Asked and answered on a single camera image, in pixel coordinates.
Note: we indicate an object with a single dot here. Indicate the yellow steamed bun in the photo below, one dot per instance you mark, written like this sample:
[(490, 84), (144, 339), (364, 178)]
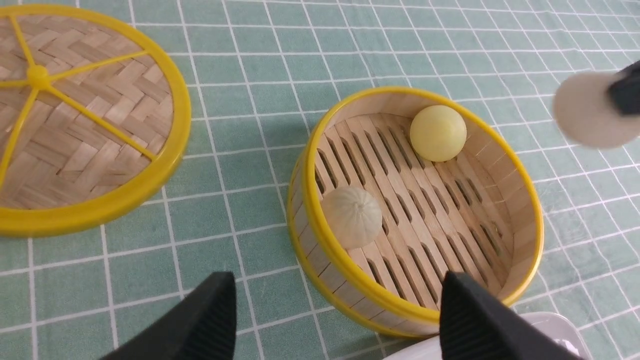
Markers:
[(437, 133)]

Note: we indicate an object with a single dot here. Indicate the beige pleated steamed bun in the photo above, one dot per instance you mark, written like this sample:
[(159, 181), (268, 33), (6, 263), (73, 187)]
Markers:
[(353, 216)]

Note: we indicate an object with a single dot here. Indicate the bamboo steamer lid yellow rim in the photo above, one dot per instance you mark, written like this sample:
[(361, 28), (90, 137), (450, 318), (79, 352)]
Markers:
[(95, 118)]

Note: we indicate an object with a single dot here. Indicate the bamboo steamer basket yellow rim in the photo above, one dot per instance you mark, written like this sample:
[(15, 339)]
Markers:
[(478, 213)]

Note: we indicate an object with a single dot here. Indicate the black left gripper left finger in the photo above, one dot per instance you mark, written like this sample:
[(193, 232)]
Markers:
[(202, 326)]

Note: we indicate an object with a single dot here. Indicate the white rectangular plate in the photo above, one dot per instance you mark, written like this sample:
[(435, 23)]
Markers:
[(538, 335)]

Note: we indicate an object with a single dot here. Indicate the beige round steamed bun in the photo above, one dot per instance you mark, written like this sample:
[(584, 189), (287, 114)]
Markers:
[(585, 115)]

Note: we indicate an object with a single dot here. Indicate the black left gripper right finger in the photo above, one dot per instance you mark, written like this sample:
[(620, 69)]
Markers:
[(475, 325)]

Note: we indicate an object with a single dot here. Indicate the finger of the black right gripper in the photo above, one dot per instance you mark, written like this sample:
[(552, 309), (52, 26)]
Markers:
[(624, 92)]

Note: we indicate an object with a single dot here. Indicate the green checked tablecloth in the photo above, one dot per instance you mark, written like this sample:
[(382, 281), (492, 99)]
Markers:
[(260, 74)]

